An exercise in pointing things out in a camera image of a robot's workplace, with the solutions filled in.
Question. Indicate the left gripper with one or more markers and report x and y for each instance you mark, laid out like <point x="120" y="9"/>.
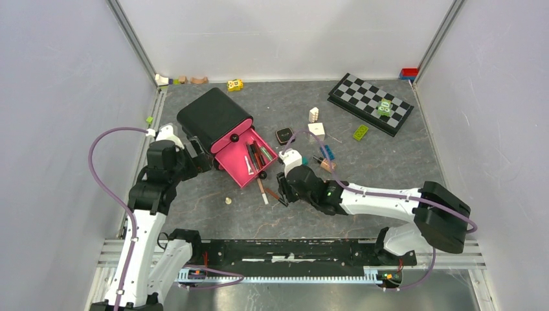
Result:
<point x="199" y="163"/>

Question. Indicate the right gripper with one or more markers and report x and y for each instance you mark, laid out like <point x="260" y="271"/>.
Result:
<point x="283" y="189"/>

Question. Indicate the pink top drawer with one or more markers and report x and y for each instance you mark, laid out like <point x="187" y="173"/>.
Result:
<point x="227" y="138"/>

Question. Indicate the pink drawer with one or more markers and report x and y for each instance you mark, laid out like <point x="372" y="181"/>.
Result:
<point x="227" y="138"/>
<point x="236" y="160"/>

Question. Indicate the foundation bottle beige cap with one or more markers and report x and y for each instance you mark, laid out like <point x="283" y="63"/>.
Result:
<point x="325" y="164"/>

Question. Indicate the green tube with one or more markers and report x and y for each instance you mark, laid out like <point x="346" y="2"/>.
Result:
<point x="266" y="153"/>

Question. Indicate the black makeup organizer box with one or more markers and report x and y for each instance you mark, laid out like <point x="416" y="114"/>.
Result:
<point x="210" y="116"/>

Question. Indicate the clear plastic bag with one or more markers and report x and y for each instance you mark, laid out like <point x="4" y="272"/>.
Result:
<point x="250" y="170"/>

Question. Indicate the red lip pencil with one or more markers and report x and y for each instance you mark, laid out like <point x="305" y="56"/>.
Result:
<point x="258" y="154"/>

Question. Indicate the dark teal mascara tube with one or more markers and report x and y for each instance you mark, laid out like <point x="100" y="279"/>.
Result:
<point x="252" y="157"/>

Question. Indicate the white cube box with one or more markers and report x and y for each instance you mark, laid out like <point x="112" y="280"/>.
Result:
<point x="317" y="129"/>

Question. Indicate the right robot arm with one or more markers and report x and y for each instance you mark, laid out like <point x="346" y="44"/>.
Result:
<point x="433" y="216"/>

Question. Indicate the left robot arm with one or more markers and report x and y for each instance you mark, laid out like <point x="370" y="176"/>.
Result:
<point x="138" y="283"/>

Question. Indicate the white concealer pen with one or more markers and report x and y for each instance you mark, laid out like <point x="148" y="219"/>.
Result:
<point x="262" y="190"/>

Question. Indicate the blue lego brick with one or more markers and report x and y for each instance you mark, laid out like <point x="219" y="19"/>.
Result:
<point x="327" y="153"/>

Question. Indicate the black compact case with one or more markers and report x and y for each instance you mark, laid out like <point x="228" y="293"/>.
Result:
<point x="284" y="136"/>

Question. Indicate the white stacked block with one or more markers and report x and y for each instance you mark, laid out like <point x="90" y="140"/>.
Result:
<point x="313" y="115"/>

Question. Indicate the green lego brick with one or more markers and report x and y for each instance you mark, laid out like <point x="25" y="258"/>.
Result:
<point x="360" y="132"/>

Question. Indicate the wooden arch block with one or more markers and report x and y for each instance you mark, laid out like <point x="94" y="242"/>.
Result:
<point x="200" y="80"/>

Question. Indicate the yellow toy block face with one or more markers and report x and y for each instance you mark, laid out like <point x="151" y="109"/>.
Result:
<point x="235" y="85"/>

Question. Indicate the white corner block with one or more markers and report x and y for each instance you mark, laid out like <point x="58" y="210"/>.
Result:
<point x="161" y="80"/>

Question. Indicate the chessboard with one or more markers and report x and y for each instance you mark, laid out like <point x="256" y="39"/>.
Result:
<point x="361" y="98"/>

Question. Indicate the green toy monster block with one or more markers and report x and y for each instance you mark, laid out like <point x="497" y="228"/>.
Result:
<point x="384" y="107"/>

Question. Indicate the red blue bricks stack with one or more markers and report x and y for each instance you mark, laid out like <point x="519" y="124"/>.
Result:
<point x="408" y="73"/>

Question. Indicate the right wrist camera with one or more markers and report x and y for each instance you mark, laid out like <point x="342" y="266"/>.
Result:
<point x="290" y="159"/>

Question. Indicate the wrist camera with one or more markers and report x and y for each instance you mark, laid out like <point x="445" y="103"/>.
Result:
<point x="290" y="159"/>
<point x="165" y="133"/>

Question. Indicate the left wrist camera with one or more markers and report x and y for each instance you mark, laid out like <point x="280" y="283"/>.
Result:
<point x="165" y="133"/>

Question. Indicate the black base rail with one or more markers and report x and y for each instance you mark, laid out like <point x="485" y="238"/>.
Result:
<point x="318" y="257"/>

